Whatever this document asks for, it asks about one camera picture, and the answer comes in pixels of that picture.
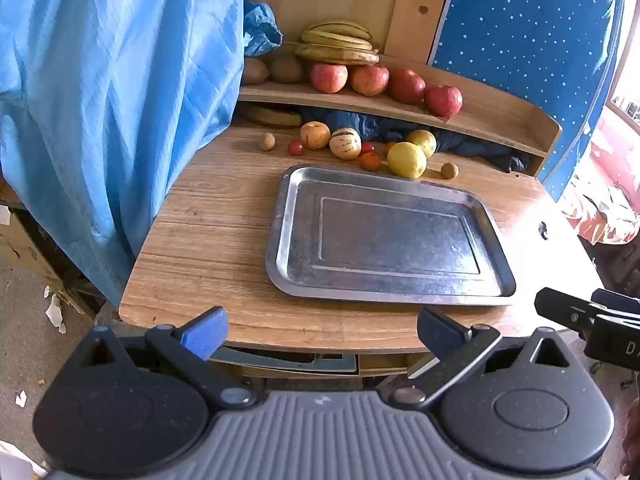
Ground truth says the dark blue padded jacket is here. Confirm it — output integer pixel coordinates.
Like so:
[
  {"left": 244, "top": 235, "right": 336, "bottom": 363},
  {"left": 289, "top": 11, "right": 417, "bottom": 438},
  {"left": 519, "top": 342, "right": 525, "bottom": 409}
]
[{"left": 300, "top": 105, "right": 531, "bottom": 173}]

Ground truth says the overripe yellow plantain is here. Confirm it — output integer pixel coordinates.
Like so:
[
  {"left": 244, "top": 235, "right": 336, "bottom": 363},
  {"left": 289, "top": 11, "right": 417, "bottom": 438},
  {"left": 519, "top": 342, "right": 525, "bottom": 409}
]
[{"left": 245, "top": 106, "right": 303, "bottom": 129}]

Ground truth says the metal tray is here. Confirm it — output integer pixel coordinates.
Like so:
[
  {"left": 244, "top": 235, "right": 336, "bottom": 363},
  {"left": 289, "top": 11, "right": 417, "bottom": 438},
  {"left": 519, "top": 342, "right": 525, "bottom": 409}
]
[{"left": 265, "top": 164, "right": 517, "bottom": 307}]

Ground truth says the blue polka dot fabric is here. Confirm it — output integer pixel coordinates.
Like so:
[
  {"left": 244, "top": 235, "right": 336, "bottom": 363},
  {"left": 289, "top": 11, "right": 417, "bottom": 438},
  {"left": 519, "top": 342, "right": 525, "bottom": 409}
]
[{"left": 430, "top": 0, "right": 626, "bottom": 201}]

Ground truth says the brown spotted banana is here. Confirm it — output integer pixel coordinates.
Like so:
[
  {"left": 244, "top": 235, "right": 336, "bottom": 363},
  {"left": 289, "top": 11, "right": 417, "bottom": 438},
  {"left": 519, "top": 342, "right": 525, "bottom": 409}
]
[{"left": 295, "top": 42, "right": 381, "bottom": 66}]

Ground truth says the knotty wooden plank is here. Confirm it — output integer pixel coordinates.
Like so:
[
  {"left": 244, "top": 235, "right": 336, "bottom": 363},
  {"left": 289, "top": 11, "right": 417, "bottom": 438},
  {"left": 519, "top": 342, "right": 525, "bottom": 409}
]
[{"left": 385, "top": 0, "right": 456, "bottom": 66}]

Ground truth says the yellow-red apple on table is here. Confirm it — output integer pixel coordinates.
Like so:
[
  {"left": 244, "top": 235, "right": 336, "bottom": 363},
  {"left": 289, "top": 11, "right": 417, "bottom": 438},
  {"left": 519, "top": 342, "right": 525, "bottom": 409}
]
[{"left": 300, "top": 121, "right": 331, "bottom": 150}]

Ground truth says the red patterned blanket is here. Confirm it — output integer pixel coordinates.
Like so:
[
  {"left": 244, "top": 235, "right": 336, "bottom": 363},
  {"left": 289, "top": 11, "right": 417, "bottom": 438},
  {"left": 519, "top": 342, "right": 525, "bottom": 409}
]
[{"left": 557, "top": 105, "right": 640, "bottom": 247}]

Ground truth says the curved wooden shelf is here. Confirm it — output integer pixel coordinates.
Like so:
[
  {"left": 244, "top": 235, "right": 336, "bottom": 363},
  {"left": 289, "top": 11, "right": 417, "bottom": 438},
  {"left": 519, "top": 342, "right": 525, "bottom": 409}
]
[{"left": 237, "top": 40, "right": 563, "bottom": 178}]

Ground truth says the cardboard box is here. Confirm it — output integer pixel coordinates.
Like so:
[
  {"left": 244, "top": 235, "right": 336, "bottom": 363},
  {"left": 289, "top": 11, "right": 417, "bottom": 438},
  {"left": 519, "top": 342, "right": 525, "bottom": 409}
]
[{"left": 0, "top": 195, "right": 98, "bottom": 313}]

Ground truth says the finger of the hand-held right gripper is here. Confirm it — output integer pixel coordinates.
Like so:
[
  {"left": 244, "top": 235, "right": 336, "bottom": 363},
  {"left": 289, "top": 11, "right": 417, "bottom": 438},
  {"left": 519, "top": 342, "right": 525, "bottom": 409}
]
[{"left": 534, "top": 287, "right": 599, "bottom": 332}]

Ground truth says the striped yellow pepino melon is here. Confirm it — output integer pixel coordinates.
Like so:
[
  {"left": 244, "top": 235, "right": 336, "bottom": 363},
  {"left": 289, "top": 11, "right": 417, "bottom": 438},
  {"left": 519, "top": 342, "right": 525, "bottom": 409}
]
[{"left": 329, "top": 128, "right": 362, "bottom": 161}]

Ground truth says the golden yellow pear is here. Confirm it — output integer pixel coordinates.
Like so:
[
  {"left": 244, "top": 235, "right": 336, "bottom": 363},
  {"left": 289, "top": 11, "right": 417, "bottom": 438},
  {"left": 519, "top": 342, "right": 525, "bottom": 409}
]
[{"left": 405, "top": 129, "right": 437, "bottom": 158}]

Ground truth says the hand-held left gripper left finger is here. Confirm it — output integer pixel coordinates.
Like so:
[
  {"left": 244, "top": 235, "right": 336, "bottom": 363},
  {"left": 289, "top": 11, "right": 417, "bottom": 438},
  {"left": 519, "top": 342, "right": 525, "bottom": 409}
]
[{"left": 55, "top": 306, "right": 257, "bottom": 407}]

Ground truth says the red apple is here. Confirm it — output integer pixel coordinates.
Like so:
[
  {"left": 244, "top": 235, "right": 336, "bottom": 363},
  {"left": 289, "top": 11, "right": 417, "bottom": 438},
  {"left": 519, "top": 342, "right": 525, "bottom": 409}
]
[
  {"left": 350, "top": 65, "right": 390, "bottom": 97},
  {"left": 310, "top": 62, "right": 348, "bottom": 94},
  {"left": 425, "top": 85, "right": 463, "bottom": 118},
  {"left": 389, "top": 68, "right": 427, "bottom": 106}
]

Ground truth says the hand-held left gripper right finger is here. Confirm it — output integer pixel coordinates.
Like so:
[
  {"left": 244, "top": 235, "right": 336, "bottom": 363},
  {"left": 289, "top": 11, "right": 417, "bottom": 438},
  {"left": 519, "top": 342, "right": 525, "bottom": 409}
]
[{"left": 392, "top": 306, "right": 588, "bottom": 407}]

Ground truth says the yellow lemon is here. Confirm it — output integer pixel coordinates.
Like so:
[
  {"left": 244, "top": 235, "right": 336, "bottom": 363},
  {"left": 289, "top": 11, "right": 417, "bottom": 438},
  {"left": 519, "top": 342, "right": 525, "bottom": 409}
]
[{"left": 387, "top": 142, "right": 428, "bottom": 179}]

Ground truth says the crumpled blue plastic bag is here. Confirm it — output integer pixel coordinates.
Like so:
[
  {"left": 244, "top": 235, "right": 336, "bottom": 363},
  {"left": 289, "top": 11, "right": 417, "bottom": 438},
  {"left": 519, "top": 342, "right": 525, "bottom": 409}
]
[{"left": 243, "top": 2, "right": 283, "bottom": 58}]

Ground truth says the light blue cloth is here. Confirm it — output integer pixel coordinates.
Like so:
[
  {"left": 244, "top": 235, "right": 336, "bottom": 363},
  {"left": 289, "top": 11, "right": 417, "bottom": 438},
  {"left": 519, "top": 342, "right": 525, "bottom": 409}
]
[{"left": 0, "top": 0, "right": 246, "bottom": 306}]

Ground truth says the yellow green banana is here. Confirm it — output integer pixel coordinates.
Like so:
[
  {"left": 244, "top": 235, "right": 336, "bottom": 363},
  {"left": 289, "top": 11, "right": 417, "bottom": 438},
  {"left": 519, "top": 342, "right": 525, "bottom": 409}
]
[
  {"left": 300, "top": 30, "right": 375, "bottom": 52},
  {"left": 306, "top": 21, "right": 373, "bottom": 41}
]

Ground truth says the brown kiwi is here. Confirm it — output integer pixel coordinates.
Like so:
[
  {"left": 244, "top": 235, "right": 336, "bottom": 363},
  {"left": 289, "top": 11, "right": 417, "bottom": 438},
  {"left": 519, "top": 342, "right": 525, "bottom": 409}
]
[
  {"left": 241, "top": 57, "right": 271, "bottom": 86},
  {"left": 269, "top": 55, "right": 305, "bottom": 84}
]

